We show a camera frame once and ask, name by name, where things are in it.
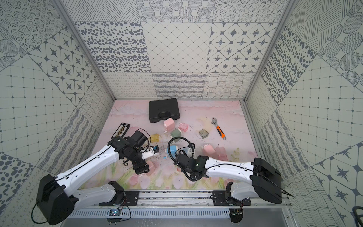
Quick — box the black charging board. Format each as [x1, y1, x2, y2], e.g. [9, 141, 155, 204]
[111, 123, 130, 139]

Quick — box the green pencil sharpener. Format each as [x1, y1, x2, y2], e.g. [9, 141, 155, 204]
[170, 128, 182, 143]

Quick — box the black plastic tool case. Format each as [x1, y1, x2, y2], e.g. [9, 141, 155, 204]
[148, 98, 180, 123]

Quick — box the aluminium mounting rail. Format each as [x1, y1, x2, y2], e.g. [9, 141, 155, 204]
[70, 190, 291, 219]

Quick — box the yellow transparent tray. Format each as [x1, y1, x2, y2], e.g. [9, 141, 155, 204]
[151, 133, 160, 143]

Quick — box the blue pencil sharpener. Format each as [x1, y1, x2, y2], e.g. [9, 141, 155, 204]
[165, 145, 178, 159]

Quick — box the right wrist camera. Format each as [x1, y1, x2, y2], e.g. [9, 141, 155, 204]
[177, 147, 195, 158]

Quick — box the pink pencil sharpener back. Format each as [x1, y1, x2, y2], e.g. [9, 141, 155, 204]
[163, 118, 175, 133]

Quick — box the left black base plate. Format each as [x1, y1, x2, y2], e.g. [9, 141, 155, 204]
[98, 191, 140, 207]

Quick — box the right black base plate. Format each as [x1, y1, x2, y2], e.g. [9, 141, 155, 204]
[210, 190, 251, 206]

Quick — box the orange handled adjustable wrench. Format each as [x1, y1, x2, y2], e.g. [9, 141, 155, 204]
[211, 117, 226, 140]

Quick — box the pink transparent tray back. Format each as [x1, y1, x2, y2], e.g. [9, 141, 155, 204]
[178, 123, 189, 132]

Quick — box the grey transparent tray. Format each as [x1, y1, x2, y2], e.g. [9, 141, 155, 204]
[199, 129, 209, 139]

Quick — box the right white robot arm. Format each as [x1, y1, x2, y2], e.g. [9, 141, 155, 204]
[170, 153, 293, 204]

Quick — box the pink pencil sharpener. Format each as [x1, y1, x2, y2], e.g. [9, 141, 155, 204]
[202, 144, 216, 157]
[163, 118, 175, 133]

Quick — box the pink pencil sharpener front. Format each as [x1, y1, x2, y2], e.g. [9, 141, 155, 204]
[202, 144, 216, 157]

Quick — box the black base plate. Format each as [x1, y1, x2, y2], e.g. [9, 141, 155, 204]
[210, 190, 251, 206]
[98, 191, 140, 207]

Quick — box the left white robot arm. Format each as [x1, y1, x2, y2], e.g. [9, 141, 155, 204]
[36, 130, 159, 225]

